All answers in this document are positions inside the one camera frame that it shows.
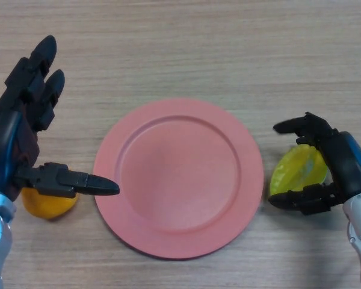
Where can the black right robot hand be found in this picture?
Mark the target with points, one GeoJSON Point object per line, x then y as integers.
{"type": "Point", "coordinates": [346, 162]}

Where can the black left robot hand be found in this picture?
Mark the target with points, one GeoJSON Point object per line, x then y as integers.
{"type": "Point", "coordinates": [6, 138]}

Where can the yellow starfruit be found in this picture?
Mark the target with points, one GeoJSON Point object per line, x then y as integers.
{"type": "Point", "coordinates": [291, 171]}

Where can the pink round plate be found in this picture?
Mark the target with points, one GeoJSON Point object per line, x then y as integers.
{"type": "Point", "coordinates": [177, 177]}

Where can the orange round fruit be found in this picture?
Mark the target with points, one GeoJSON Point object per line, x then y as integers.
{"type": "Point", "coordinates": [48, 207]}

